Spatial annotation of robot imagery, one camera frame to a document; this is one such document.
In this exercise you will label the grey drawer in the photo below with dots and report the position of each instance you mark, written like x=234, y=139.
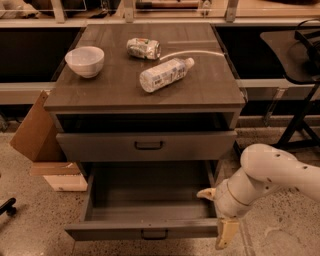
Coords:
x=128, y=147
x=146, y=200

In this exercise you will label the crushed aluminium can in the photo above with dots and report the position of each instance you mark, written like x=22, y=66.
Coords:
x=144, y=48

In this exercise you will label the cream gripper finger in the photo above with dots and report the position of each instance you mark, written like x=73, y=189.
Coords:
x=208, y=193
x=227, y=229

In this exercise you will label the black chair caster leg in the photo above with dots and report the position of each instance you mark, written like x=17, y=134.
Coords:
x=8, y=207

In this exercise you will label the white box on floor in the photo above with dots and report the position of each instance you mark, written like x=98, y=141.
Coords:
x=67, y=183

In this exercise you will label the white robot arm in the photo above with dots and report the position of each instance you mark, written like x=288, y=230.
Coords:
x=263, y=170

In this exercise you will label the clear plastic water bottle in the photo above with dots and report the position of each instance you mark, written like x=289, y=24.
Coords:
x=165, y=74

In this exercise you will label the white ceramic bowl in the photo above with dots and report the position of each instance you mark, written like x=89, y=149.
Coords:
x=86, y=61

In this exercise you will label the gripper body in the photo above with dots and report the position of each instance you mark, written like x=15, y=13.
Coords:
x=222, y=200

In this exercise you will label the black folding chair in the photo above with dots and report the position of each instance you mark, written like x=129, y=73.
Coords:
x=281, y=54

